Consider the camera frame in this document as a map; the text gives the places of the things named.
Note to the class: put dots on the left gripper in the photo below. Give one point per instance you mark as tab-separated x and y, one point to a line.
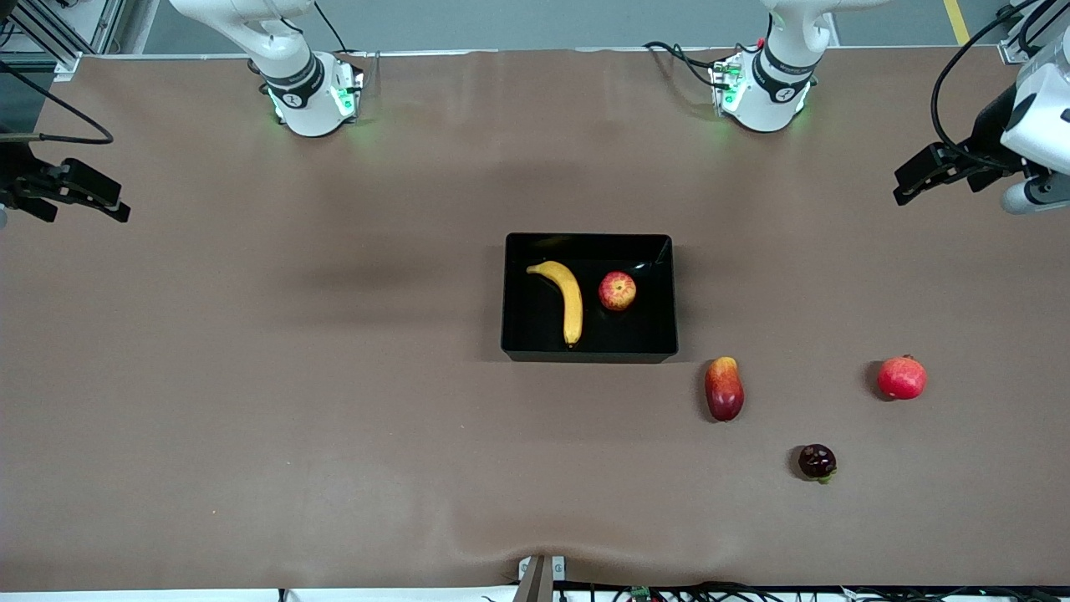
989	127

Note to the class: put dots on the black plastic box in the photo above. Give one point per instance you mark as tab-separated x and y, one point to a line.
644	330

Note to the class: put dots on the red yellow apple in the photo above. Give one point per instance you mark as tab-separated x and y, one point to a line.
617	291

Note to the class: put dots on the yellow banana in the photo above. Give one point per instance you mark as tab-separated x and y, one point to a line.
573	305

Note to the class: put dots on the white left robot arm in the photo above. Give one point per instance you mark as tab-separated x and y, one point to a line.
765	100

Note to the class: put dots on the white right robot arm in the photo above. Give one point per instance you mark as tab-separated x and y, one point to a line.
301	92

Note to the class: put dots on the red pomegranate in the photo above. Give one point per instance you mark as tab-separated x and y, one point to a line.
901	378

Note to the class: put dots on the brown table cover mat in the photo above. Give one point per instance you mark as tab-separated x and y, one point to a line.
251	376

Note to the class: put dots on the red yellow mango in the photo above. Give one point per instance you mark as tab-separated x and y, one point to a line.
724	389

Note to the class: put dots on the dark purple mangosteen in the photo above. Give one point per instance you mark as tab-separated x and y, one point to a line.
817	461

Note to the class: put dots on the small green circuit board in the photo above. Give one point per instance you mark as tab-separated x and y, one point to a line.
640	594

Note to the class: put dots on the aluminium frame structure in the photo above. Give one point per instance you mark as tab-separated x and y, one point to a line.
1016	46
50	33

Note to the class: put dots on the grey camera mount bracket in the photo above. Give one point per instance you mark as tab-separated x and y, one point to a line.
535	581

